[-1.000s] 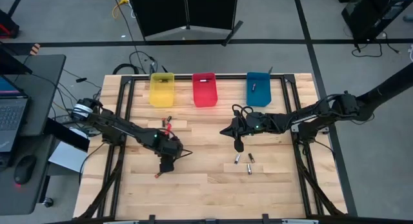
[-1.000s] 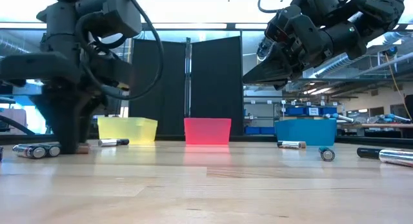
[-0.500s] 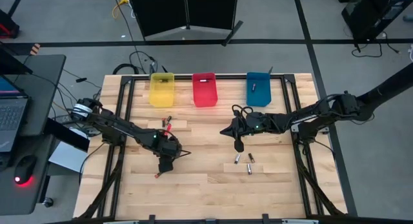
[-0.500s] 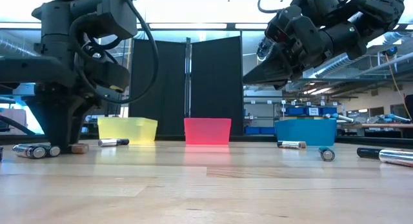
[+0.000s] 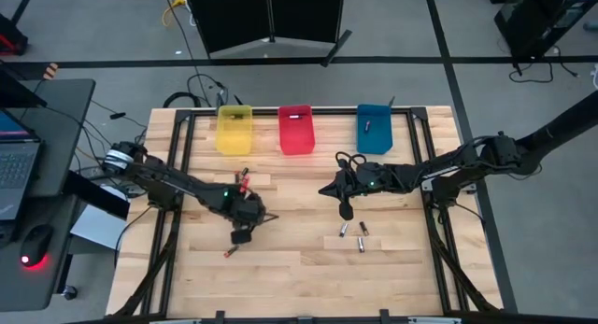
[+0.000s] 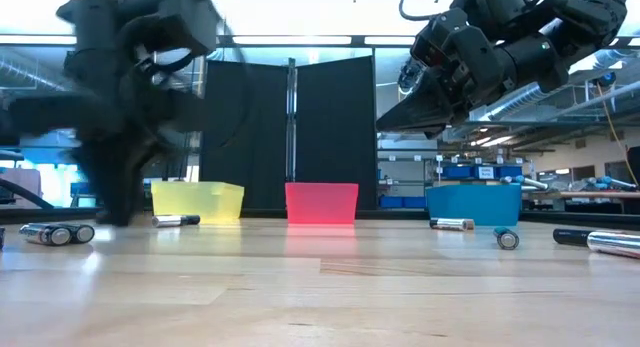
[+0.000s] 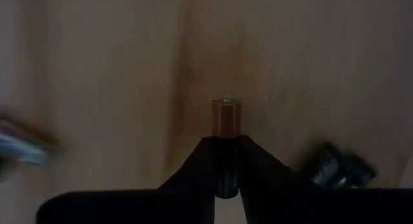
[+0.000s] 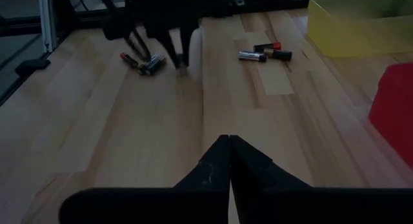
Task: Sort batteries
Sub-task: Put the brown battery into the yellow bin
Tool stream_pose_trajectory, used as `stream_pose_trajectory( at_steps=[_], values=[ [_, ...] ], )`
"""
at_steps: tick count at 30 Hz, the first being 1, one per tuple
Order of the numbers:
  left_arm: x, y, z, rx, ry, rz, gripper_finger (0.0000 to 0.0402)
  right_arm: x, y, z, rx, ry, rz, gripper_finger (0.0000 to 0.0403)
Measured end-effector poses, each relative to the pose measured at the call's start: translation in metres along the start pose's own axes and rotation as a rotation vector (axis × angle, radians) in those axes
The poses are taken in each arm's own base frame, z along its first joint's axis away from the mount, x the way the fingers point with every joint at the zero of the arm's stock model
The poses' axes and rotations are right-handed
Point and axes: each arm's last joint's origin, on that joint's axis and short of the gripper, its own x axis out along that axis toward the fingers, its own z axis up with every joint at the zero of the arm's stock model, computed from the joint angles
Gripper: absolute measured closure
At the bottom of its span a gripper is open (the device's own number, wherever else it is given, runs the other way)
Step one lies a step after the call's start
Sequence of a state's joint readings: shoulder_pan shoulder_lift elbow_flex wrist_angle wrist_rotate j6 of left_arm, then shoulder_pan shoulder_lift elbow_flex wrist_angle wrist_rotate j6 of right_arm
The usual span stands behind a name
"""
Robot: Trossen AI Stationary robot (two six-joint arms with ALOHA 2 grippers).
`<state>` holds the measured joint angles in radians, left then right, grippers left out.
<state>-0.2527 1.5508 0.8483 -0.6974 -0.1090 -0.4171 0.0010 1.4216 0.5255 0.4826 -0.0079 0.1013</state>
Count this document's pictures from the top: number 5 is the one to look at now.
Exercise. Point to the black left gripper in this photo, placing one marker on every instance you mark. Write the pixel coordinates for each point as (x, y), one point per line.
(245, 211)

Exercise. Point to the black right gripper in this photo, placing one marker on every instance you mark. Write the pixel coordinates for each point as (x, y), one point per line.
(360, 179)

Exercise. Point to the blue battery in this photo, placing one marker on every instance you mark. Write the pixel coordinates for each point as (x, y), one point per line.
(367, 126)

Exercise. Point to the black copper Duracell battery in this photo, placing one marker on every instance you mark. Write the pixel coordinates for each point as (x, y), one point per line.
(237, 116)

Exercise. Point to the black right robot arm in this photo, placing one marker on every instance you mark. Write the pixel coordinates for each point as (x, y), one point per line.
(420, 172)

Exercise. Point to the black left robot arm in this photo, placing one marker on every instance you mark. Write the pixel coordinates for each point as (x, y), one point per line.
(163, 179)

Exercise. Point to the red battery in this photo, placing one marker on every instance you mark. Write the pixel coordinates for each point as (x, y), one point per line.
(246, 179)
(243, 188)

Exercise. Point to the red-tipped black battery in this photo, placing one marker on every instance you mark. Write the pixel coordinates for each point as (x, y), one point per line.
(231, 251)

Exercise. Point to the blue plastic bin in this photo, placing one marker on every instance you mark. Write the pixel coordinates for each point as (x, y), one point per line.
(376, 142)

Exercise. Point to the red plastic bin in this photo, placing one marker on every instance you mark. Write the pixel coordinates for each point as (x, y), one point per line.
(296, 137)

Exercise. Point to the yellow plastic bin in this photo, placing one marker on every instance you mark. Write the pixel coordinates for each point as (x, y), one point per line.
(233, 137)

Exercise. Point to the white flat panel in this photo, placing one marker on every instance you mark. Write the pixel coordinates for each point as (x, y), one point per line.
(95, 228)

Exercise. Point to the black flat bar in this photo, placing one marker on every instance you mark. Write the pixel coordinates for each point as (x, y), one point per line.
(93, 193)

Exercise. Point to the black folding screen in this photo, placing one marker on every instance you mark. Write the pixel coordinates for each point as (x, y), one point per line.
(233, 16)

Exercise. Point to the black caster wheel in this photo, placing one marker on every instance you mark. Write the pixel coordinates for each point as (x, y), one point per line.
(69, 292)

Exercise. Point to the black desk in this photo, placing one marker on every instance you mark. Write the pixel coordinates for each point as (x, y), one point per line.
(65, 128)

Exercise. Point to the black computer mouse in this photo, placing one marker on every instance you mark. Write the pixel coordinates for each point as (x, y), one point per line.
(36, 242)

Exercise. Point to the dark grey laptop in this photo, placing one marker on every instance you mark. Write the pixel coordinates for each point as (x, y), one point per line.
(16, 170)

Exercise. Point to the black equipment rack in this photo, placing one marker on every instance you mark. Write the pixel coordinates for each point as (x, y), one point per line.
(537, 16)

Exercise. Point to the orange black striped item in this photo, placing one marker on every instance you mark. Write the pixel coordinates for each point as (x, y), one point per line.
(50, 71)

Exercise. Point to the black monitor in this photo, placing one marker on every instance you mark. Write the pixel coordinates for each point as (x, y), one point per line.
(14, 90)

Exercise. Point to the red black object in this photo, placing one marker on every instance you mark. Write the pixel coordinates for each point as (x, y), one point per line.
(11, 34)

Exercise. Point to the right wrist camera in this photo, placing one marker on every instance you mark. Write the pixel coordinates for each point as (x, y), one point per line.
(346, 211)

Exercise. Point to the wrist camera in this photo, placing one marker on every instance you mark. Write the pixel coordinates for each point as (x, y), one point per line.
(346, 211)
(241, 236)

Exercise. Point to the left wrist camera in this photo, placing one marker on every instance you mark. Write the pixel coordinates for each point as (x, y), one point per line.
(241, 236)

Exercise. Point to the black aluminium table frame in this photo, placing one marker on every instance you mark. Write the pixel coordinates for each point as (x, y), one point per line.
(183, 115)

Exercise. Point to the black round post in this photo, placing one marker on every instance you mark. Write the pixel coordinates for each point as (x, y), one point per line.
(570, 123)

